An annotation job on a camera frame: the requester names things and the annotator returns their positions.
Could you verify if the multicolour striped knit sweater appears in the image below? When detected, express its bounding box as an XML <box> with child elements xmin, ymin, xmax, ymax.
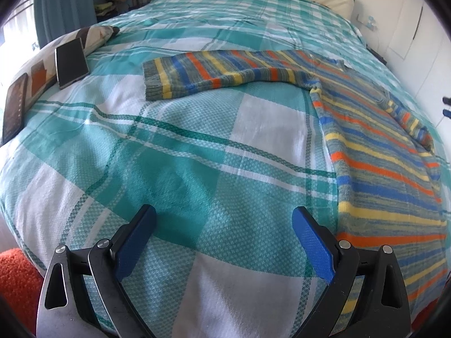
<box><xmin>143</xmin><ymin>50</ymin><xmax>447</xmax><ymax>314</ymax></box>

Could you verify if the orange fluffy rug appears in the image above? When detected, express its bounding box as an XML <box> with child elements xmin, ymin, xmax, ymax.
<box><xmin>1</xmin><ymin>248</ymin><xmax>44</xmax><ymax>334</ymax></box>

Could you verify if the teal white plaid bedspread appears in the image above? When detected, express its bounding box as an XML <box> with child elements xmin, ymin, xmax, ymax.
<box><xmin>1</xmin><ymin>0</ymin><xmax>450</xmax><ymax>337</ymax></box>

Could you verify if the dark tablet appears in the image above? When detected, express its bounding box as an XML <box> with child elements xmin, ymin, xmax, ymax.
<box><xmin>1</xmin><ymin>72</ymin><xmax>28</xmax><ymax>146</ymax></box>

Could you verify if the black smartphone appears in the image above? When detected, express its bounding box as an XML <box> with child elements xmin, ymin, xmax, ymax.
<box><xmin>55</xmin><ymin>37</ymin><xmax>89</xmax><ymax>89</ymax></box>

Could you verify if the blue curtain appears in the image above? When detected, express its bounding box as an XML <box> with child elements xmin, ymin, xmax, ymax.
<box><xmin>34</xmin><ymin>0</ymin><xmax>105</xmax><ymax>47</ymax></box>

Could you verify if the white wall socket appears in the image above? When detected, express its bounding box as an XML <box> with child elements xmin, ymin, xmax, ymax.
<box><xmin>355</xmin><ymin>13</ymin><xmax>377</xmax><ymax>31</ymax></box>

